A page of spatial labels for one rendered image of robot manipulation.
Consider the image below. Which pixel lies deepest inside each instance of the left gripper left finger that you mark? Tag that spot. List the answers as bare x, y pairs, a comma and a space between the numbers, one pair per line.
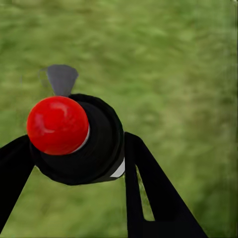
16, 164

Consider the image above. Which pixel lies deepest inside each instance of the pesticide atomizer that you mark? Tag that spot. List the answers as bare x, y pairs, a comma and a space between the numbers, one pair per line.
75, 139

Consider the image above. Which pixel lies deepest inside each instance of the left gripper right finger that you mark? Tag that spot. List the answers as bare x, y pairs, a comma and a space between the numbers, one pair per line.
173, 218

